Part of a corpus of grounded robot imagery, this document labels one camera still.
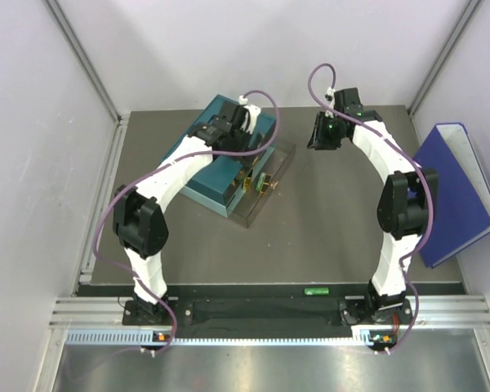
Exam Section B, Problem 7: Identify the teal drawer organizer box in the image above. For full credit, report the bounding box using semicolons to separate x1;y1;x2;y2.
180;95;276;218

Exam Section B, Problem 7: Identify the green lipstick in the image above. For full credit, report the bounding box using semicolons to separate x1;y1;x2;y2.
304;287;330;296
256;172;272;194

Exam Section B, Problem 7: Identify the clear drawer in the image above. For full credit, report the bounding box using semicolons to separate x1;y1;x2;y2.
227;139;296;228

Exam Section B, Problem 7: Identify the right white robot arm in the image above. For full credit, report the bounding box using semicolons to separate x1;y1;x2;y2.
307;87;439;323

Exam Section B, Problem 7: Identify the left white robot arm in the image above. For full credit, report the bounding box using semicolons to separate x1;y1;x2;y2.
113;97;270;324

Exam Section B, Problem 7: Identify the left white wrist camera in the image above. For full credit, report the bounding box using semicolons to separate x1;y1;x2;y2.
238;95;261;134

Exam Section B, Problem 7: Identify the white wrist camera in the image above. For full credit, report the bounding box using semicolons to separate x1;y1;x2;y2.
238;95;261;134
324;87;336;118

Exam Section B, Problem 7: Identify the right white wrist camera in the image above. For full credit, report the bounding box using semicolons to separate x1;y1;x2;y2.
324;87;336;118

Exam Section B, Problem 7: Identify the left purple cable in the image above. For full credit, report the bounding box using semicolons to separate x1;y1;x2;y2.
92;90;281;354

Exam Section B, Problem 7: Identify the blue ring binder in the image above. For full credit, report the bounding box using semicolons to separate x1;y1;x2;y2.
414;122;490;268

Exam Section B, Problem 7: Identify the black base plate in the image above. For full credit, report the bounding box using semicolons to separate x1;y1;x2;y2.
121;296;416;339

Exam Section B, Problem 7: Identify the aluminium frame rail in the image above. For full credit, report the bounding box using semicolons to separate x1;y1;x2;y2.
49;295;490;350

